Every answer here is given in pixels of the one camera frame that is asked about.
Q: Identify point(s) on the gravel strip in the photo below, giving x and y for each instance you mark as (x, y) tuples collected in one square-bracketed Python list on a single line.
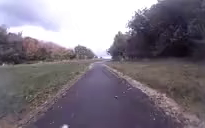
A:
[(156, 98), (46, 103)]

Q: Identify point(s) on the grass field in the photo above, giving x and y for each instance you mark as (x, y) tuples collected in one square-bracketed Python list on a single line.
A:
[(20, 80), (170, 76)]

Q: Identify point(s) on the row of autumn trees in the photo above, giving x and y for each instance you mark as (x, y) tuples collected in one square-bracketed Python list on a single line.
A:
[(33, 50)]

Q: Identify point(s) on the dark asphalt path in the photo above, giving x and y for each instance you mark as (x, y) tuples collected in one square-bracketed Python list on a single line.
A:
[(100, 96)]

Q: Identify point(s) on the row of dark trees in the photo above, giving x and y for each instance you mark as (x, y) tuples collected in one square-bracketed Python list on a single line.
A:
[(170, 33)]

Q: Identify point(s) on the robot's own part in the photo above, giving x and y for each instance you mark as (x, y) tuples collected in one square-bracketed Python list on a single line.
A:
[(65, 126)]

